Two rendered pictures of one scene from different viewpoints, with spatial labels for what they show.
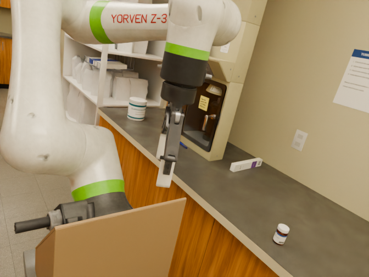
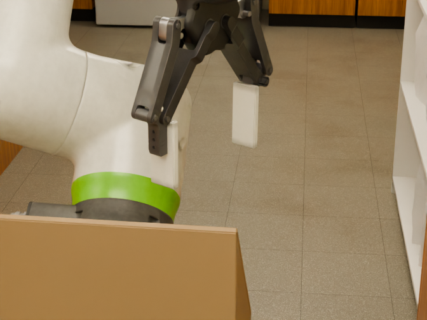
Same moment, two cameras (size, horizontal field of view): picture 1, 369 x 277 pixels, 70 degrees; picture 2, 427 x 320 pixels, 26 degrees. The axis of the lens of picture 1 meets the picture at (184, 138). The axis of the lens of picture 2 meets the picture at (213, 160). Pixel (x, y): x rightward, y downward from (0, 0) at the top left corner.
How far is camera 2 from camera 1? 0.62 m
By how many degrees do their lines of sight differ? 44
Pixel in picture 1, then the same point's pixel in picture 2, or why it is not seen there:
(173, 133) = (154, 61)
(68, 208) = (39, 211)
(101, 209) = not seen: hidden behind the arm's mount
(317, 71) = not seen: outside the picture
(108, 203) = (103, 217)
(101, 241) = (44, 270)
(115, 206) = not seen: hidden behind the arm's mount
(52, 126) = (11, 51)
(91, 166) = (97, 142)
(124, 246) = (95, 300)
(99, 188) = (98, 186)
